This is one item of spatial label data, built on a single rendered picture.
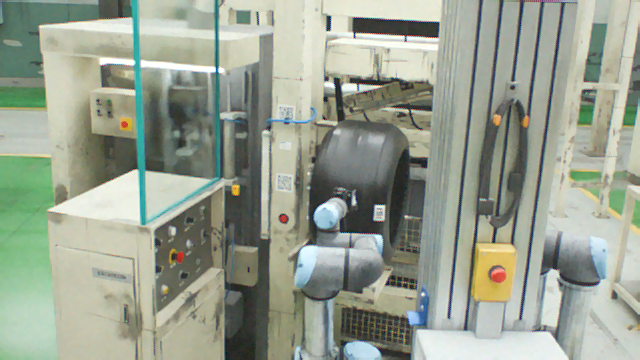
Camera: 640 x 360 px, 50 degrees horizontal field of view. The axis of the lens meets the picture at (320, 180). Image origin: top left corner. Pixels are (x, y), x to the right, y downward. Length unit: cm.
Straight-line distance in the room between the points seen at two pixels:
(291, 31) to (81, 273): 119
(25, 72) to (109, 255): 1051
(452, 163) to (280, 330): 172
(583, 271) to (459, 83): 78
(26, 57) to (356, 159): 1049
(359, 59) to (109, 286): 137
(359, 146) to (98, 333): 116
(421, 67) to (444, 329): 141
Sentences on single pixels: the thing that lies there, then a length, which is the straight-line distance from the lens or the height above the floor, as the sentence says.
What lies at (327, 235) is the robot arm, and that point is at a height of 124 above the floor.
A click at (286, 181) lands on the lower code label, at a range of 289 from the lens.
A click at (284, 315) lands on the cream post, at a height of 61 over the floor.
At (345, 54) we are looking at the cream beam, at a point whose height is 174.
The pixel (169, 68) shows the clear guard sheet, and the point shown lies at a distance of 233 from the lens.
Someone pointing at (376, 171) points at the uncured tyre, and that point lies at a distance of 260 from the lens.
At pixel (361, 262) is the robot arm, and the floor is 132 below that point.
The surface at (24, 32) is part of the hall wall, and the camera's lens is 1272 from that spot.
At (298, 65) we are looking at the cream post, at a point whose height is 171.
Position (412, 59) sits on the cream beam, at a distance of 292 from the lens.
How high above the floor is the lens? 207
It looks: 17 degrees down
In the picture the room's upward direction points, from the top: 2 degrees clockwise
